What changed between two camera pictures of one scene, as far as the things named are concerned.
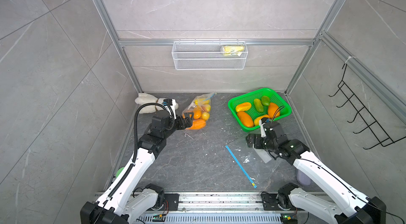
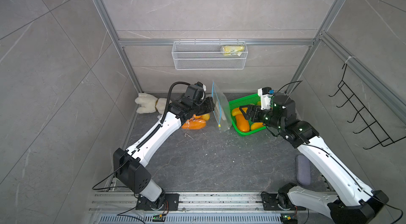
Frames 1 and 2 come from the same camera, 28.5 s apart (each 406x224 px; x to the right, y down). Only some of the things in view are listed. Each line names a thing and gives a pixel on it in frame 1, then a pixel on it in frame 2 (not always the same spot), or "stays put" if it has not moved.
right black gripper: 256,137 to 249,110
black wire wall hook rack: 384,139 stays put
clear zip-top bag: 248,167 to 222,111
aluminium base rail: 221,208 stays put
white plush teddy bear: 144,98 stays put
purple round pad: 303,178 stays put
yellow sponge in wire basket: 232,50 stays put
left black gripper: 187,122 to 209,108
